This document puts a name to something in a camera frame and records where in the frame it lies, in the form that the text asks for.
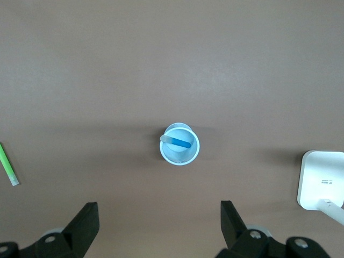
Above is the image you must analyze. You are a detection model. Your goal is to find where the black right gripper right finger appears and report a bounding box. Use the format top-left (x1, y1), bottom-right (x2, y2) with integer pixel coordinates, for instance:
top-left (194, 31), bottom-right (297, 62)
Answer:
top-left (216, 200), bottom-right (330, 258)

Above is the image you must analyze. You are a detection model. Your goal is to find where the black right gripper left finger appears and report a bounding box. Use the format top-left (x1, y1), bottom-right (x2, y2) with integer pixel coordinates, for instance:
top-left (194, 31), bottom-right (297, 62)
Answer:
top-left (0, 202), bottom-right (101, 258)

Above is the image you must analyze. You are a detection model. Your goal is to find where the blue marker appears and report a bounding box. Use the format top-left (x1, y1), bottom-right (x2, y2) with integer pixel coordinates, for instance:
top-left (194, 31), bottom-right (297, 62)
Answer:
top-left (160, 135), bottom-right (192, 149)

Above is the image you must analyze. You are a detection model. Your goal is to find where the green marker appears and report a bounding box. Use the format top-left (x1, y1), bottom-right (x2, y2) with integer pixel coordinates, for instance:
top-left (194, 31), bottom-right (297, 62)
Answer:
top-left (0, 142), bottom-right (20, 187)

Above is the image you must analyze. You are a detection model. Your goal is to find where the white desk lamp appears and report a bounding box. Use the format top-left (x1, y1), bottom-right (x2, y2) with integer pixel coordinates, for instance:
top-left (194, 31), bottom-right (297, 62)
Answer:
top-left (296, 150), bottom-right (344, 226)

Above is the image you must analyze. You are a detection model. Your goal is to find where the blue mesh cup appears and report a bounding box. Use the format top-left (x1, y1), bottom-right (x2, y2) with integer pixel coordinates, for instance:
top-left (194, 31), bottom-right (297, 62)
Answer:
top-left (159, 122), bottom-right (201, 166)

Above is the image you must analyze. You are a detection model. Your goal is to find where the brown table cover mat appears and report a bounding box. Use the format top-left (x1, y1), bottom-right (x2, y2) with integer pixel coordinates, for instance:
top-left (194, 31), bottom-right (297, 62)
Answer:
top-left (0, 0), bottom-right (344, 258)

